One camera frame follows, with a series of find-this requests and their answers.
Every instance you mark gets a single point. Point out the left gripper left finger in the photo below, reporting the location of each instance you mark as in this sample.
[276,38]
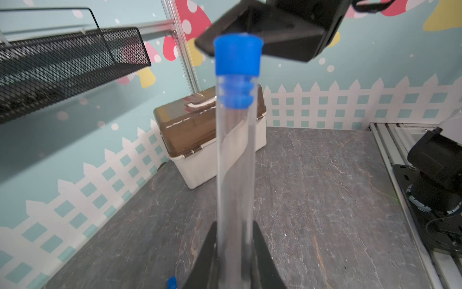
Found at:
[204,274]

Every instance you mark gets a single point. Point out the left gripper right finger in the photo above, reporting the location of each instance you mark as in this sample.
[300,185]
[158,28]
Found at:
[264,274]

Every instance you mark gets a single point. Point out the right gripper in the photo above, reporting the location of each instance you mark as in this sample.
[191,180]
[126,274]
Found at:
[290,29]

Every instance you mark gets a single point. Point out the blue stopper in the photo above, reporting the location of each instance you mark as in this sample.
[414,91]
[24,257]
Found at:
[172,283]
[237,67]

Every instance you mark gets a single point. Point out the clear test tube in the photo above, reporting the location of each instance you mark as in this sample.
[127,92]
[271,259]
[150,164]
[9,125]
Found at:
[236,148]

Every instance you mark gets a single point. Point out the brown lid storage box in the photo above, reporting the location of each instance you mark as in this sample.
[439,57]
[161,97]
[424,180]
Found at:
[187,127]

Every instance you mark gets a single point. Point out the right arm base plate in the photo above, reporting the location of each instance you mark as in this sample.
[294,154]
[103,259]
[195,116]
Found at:
[429,220]

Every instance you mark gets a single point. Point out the black wire mesh basket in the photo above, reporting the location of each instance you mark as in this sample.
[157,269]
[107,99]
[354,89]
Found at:
[42,71]

